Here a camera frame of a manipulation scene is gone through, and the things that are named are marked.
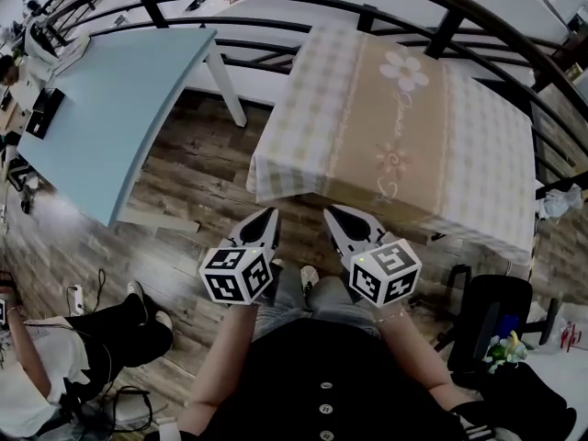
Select white plastic bag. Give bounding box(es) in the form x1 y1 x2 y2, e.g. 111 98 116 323
541 186 584 220

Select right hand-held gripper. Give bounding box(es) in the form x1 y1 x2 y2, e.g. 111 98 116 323
323 205 423 309

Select thin wrist bracelet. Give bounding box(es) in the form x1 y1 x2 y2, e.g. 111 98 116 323
374 308 408 324

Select colourful toy flower bouquet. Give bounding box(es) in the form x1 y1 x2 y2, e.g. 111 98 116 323
481 314 529 376

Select person's left forearm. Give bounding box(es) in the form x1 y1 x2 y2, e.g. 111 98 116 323
176 303 258 435

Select black white-striped garment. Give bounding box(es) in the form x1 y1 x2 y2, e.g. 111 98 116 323
452 401 497 441

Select white hooded garment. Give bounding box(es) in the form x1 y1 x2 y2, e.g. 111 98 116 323
23 20 61 71

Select black office chair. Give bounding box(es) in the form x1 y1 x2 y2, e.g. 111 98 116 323
434 264 560 385

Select light blue table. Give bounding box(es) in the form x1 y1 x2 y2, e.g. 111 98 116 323
16 28 247 233

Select person's grey trousers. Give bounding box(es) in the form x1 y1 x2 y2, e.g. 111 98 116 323
252 262 382 339

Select clear bag with red print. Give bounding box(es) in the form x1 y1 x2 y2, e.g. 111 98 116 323
548 303 588 356

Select black floor cable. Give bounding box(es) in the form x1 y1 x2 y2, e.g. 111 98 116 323
94 268 107 314

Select grey stand base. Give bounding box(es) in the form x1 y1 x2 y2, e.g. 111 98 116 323
77 386 171 431

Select beige checkered flower tablecloth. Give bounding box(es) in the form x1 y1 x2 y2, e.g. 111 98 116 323
245 23 538 266

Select white power strip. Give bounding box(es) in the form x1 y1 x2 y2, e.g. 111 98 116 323
68 284 86 316

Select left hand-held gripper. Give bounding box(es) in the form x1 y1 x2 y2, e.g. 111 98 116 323
198 208 282 306

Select stack of white papers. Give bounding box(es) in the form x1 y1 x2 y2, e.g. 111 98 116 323
54 34 91 75

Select black box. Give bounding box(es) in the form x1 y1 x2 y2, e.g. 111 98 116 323
25 87 65 140

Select person's right white shoe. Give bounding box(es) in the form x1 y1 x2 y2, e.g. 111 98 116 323
300 266 321 296

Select person's right forearm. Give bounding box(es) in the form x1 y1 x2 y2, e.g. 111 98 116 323
371 305 460 413

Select person's black buttoned top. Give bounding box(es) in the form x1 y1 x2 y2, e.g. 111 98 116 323
183 317 465 441

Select black curved metal railing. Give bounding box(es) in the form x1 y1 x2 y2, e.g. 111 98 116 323
27 0 588 201

